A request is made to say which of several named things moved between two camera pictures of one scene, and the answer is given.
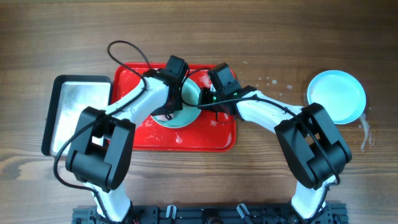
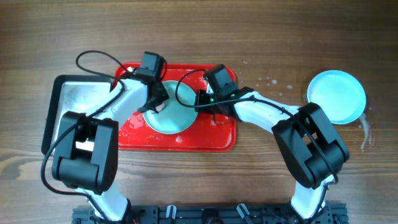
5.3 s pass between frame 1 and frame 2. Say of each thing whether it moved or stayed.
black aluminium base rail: stayed
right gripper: stayed
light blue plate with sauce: moved
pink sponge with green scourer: moved
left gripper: moved
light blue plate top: stayed
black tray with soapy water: stayed
